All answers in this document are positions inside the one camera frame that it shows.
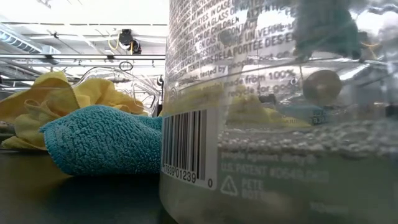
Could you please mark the clear plastic spray bottle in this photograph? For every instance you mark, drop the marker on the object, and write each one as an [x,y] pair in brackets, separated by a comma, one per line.
[280,174]

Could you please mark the teal microfiber towel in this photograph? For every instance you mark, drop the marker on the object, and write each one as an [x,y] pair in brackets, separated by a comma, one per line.
[102,140]
[329,31]

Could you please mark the black ceiling spotlight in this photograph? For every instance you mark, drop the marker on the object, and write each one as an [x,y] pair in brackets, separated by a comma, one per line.
[136,47]
[126,37]

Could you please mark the clear plastic basket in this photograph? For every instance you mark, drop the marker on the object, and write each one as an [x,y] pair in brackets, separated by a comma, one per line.
[140,96]

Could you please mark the silver spiral ventilation duct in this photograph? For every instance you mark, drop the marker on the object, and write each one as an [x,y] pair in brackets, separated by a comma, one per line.
[18,40]

